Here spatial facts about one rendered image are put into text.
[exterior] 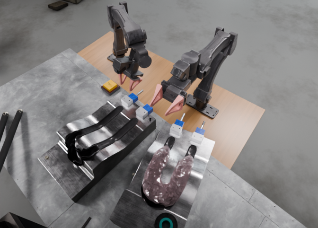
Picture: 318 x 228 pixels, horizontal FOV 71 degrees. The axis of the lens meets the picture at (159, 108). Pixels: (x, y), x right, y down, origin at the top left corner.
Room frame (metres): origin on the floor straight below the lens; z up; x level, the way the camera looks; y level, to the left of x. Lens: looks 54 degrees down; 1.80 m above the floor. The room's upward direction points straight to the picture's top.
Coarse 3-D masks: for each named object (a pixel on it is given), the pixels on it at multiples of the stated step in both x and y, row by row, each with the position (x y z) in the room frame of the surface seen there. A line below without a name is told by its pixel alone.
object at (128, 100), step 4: (140, 92) 0.77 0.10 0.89; (124, 96) 0.72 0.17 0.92; (128, 96) 0.72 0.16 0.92; (132, 96) 0.73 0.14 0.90; (136, 96) 0.73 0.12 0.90; (124, 100) 0.70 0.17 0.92; (128, 100) 0.70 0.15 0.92; (132, 100) 0.70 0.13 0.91; (136, 100) 0.72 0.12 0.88; (124, 104) 0.69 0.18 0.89; (128, 104) 0.68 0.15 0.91
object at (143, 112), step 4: (140, 108) 0.65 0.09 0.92; (144, 108) 0.66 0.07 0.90; (148, 108) 0.66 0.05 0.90; (152, 108) 0.66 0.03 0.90; (136, 112) 0.63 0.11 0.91; (140, 112) 0.62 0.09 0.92; (144, 112) 0.63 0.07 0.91; (148, 112) 0.64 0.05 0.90; (140, 116) 0.61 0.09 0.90; (144, 116) 0.61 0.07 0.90
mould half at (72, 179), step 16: (96, 112) 0.65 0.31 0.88; (128, 112) 0.64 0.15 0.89; (64, 128) 0.52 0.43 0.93; (80, 128) 0.53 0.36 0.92; (112, 128) 0.55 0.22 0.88; (144, 128) 0.55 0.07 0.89; (64, 144) 0.47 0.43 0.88; (80, 144) 0.44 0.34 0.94; (112, 144) 0.46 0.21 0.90; (128, 144) 0.47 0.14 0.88; (48, 160) 0.40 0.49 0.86; (64, 160) 0.40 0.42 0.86; (96, 160) 0.37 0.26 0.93; (112, 160) 0.40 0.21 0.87; (64, 176) 0.33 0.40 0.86; (80, 176) 0.33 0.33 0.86; (96, 176) 0.33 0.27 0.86; (80, 192) 0.27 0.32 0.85
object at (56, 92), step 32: (64, 64) 1.09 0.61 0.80; (0, 96) 0.82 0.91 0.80; (32, 96) 0.82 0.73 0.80; (64, 96) 0.82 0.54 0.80; (96, 96) 0.82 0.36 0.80; (32, 128) 0.61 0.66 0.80; (160, 128) 0.61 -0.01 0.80; (32, 160) 0.43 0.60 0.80; (128, 160) 0.43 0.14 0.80; (32, 192) 0.28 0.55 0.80; (64, 192) 0.28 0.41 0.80; (96, 192) 0.28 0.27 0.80; (224, 192) 0.28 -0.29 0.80; (256, 192) 0.28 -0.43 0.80; (64, 224) 0.16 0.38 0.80; (96, 224) 0.16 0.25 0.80; (192, 224) 0.16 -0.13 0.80; (224, 224) 0.16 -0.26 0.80; (256, 224) 0.16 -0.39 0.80; (288, 224) 0.16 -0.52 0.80
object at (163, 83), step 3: (162, 81) 0.53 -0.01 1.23; (165, 81) 0.53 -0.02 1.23; (162, 84) 0.53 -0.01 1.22; (165, 84) 0.53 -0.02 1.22; (168, 84) 0.52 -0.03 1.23; (171, 84) 0.52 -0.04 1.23; (162, 87) 0.54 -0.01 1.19; (165, 87) 0.53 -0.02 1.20; (177, 87) 0.51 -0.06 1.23; (165, 90) 0.53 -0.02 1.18; (183, 90) 0.49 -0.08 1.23; (183, 93) 0.49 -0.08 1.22; (186, 93) 0.48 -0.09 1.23; (186, 96) 0.48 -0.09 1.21; (183, 105) 0.48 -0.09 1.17
